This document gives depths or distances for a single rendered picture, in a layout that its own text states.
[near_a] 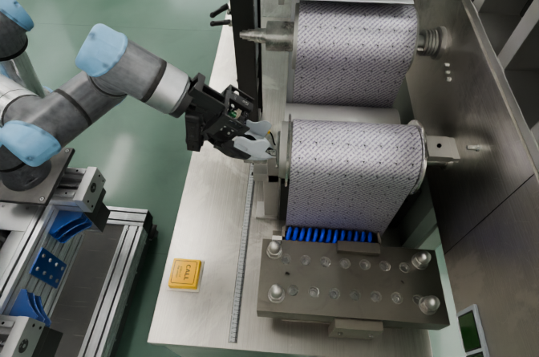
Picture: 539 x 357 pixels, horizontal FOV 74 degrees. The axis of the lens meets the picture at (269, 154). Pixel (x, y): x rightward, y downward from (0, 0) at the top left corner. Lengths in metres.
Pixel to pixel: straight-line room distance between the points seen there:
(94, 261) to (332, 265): 1.29
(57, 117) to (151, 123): 1.92
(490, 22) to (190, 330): 0.89
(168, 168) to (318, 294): 1.60
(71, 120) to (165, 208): 1.55
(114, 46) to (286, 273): 0.58
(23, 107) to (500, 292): 0.76
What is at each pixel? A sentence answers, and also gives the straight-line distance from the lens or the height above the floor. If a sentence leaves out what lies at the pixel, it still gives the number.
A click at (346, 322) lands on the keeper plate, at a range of 0.84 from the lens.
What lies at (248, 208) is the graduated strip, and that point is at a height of 0.90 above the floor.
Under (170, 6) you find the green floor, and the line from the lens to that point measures 3.56.
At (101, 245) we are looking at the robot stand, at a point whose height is 0.21.
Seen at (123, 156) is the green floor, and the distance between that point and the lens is 2.42.
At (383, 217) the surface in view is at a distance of 0.85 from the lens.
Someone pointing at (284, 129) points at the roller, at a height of 1.31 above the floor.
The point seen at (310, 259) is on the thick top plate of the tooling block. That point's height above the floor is 1.03.
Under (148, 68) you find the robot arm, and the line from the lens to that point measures 0.57.
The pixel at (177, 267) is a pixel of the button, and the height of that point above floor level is 0.92.
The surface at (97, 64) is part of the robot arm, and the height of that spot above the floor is 1.50.
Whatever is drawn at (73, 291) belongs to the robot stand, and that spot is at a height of 0.21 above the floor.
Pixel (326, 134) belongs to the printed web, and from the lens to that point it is 0.68.
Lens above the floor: 1.83
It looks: 55 degrees down
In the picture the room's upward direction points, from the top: straight up
